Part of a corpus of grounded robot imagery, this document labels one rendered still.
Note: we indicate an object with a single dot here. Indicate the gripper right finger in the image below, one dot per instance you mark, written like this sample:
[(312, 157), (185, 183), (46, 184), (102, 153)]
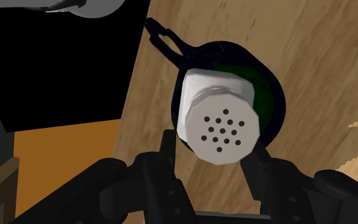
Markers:
[(284, 192)]

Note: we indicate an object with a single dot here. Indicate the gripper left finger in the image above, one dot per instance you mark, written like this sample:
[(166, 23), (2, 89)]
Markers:
[(147, 186)]

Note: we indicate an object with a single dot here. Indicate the white salt shaker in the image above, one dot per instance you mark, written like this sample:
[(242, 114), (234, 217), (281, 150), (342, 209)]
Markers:
[(219, 130)]

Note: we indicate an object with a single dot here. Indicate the black frying pan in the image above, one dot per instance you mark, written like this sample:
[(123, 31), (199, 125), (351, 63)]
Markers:
[(228, 52)]

